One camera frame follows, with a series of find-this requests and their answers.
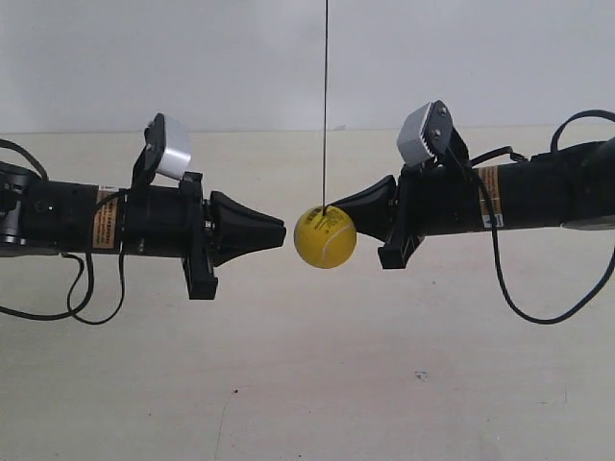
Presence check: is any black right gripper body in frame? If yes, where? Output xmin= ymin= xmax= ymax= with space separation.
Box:
xmin=378 ymin=166 xmax=480 ymax=270

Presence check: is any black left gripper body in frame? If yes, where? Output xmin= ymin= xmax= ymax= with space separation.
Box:
xmin=121 ymin=172 xmax=218 ymax=301

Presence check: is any thin dark string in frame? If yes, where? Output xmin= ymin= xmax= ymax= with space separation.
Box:
xmin=321 ymin=0 xmax=331 ymax=215

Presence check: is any yellow tennis ball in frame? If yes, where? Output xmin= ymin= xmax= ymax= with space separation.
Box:
xmin=293 ymin=206 xmax=357 ymax=269

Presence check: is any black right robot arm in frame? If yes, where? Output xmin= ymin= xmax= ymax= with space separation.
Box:
xmin=334 ymin=139 xmax=614 ymax=269

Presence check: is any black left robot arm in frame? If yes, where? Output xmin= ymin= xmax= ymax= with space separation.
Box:
xmin=1 ymin=163 xmax=286 ymax=301

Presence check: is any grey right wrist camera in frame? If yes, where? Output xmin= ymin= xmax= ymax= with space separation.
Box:
xmin=396 ymin=100 xmax=469 ymax=168

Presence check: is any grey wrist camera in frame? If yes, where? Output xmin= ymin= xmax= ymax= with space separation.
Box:
xmin=396 ymin=100 xmax=469 ymax=168
xmin=132 ymin=112 xmax=192 ymax=187

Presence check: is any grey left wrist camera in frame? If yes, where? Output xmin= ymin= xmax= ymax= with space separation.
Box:
xmin=132 ymin=112 xmax=192 ymax=187

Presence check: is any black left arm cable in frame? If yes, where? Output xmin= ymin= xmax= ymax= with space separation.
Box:
xmin=0 ymin=138 xmax=129 ymax=326

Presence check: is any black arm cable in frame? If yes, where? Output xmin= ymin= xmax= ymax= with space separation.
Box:
xmin=446 ymin=109 xmax=615 ymax=325
xmin=0 ymin=138 xmax=129 ymax=326

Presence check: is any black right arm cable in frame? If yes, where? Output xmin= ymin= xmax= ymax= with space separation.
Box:
xmin=446 ymin=109 xmax=615 ymax=325

